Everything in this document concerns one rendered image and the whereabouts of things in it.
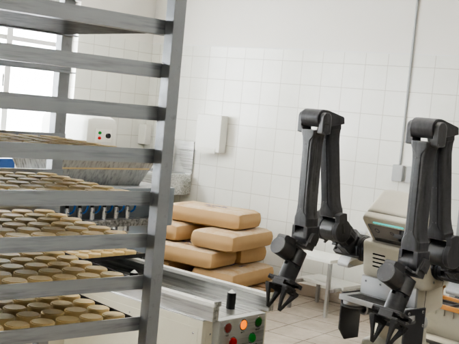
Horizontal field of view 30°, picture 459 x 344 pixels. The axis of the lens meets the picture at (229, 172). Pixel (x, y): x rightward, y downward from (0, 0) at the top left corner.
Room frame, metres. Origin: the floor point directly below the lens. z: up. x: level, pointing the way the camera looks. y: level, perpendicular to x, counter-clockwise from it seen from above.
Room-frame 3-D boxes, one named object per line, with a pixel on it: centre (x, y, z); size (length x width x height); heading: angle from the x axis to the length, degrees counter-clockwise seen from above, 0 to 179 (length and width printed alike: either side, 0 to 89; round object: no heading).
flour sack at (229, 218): (7.13, 0.09, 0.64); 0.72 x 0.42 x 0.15; 61
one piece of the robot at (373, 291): (2.69, -0.53, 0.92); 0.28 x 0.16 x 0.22; 41
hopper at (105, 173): (3.41, 0.58, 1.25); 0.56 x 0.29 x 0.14; 139
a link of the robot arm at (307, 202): (2.74, -0.26, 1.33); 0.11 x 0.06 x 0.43; 41
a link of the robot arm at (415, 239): (2.41, -0.54, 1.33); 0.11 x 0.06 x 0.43; 41
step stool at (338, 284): (6.79, -0.84, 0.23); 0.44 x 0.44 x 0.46; 47
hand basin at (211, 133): (7.96, 0.56, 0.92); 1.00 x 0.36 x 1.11; 55
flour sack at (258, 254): (7.31, 0.01, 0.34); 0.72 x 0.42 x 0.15; 55
